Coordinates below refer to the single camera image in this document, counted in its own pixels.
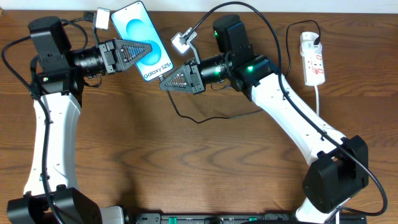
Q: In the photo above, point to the blue Galaxy smartphone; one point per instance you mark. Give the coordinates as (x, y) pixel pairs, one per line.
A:
(134, 23)

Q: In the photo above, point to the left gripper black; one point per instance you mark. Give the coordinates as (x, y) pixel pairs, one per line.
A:
(111, 55)

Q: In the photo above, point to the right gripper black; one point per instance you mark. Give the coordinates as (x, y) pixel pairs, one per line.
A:
(192, 71)

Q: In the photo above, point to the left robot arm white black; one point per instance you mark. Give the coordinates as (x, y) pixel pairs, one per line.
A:
(51, 194)

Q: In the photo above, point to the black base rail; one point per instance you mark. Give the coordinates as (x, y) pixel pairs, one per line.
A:
(233, 218)

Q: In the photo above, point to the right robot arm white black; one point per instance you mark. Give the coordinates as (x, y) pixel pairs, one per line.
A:
(337, 164)

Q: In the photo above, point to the white power strip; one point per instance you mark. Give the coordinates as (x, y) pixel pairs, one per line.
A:
(313, 66)

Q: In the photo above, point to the white charger adapter plug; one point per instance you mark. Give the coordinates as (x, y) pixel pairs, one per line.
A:
(309, 40)

